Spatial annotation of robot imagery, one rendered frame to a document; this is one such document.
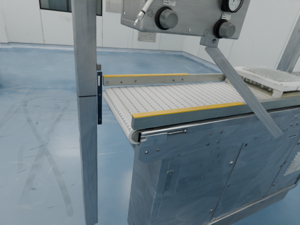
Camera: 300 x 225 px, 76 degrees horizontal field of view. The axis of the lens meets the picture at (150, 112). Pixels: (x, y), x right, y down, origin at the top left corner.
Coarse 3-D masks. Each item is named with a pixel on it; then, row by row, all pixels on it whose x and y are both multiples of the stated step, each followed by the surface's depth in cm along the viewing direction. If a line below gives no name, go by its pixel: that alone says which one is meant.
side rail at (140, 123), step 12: (288, 96) 68; (216, 108) 51; (228, 108) 54; (240, 108) 56; (132, 120) 42; (144, 120) 43; (156, 120) 44; (168, 120) 46; (180, 120) 47; (192, 120) 49
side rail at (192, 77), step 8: (288, 72) 106; (296, 72) 109; (104, 80) 63; (112, 80) 64; (120, 80) 65; (128, 80) 66; (136, 80) 68; (144, 80) 69; (152, 80) 71; (160, 80) 72; (168, 80) 74; (176, 80) 75; (184, 80) 77; (192, 80) 79; (200, 80) 81; (208, 80) 83; (216, 80) 85; (224, 80) 87
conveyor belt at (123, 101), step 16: (112, 96) 59; (128, 96) 60; (144, 96) 61; (160, 96) 63; (176, 96) 64; (192, 96) 66; (208, 96) 68; (224, 96) 70; (240, 96) 72; (256, 96) 74; (112, 112) 56; (128, 112) 50; (128, 128) 46
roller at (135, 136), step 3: (141, 129) 46; (135, 132) 45; (138, 132) 45; (132, 135) 45; (135, 135) 45; (138, 135) 45; (132, 138) 46; (135, 138) 45; (138, 138) 46; (135, 141) 46; (138, 141) 46
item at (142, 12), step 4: (148, 0) 26; (152, 0) 26; (148, 4) 26; (144, 8) 26; (140, 12) 26; (144, 12) 26; (140, 16) 26; (136, 20) 26; (140, 20) 26; (136, 24) 26
